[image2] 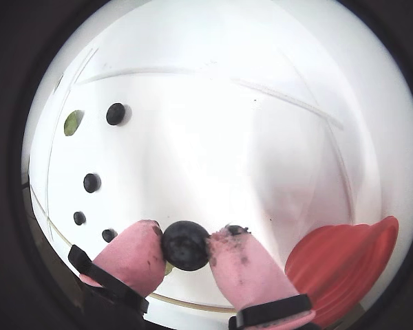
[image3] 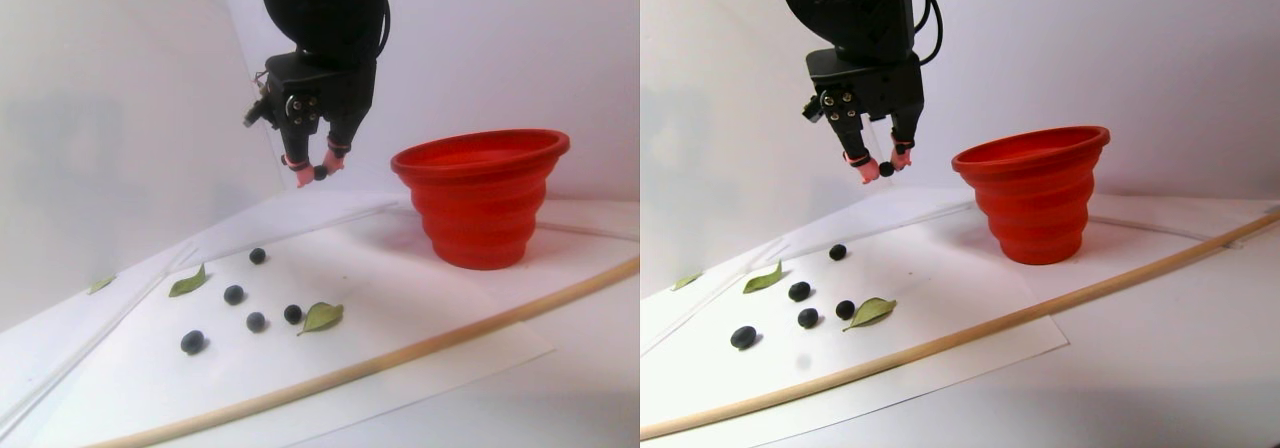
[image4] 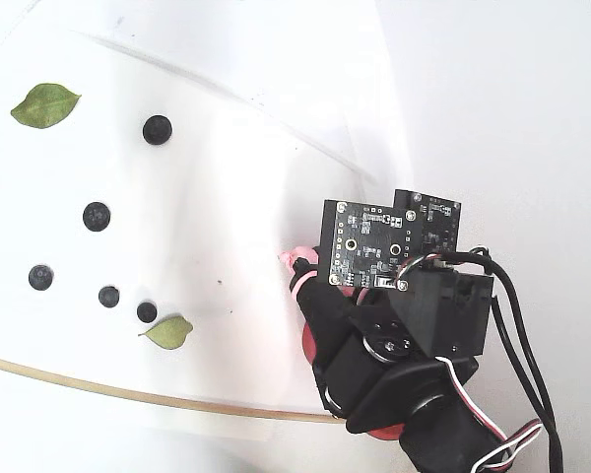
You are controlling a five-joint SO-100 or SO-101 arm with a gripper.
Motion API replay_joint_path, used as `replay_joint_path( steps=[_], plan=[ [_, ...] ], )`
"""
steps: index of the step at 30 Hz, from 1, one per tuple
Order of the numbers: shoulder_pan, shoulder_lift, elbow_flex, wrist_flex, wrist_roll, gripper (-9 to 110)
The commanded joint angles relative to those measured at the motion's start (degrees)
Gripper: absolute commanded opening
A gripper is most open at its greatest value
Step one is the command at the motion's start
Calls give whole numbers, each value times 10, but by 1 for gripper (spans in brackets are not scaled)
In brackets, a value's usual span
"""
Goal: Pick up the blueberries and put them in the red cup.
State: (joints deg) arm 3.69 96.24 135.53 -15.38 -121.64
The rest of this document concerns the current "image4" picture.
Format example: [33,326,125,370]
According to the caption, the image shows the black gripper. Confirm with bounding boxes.
[279,244,496,420]

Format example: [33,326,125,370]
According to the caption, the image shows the red collapsible cup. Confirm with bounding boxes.
[300,322,406,443]

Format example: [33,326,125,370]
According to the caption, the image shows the green leaf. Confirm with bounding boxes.
[138,314,195,351]
[10,83,84,131]

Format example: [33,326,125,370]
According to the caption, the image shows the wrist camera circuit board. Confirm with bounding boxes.
[321,188,463,291]

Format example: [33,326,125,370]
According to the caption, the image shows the red white servo cable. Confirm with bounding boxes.
[433,355,544,473]

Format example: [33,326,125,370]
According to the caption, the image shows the black camera cable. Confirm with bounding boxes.
[442,244,566,473]

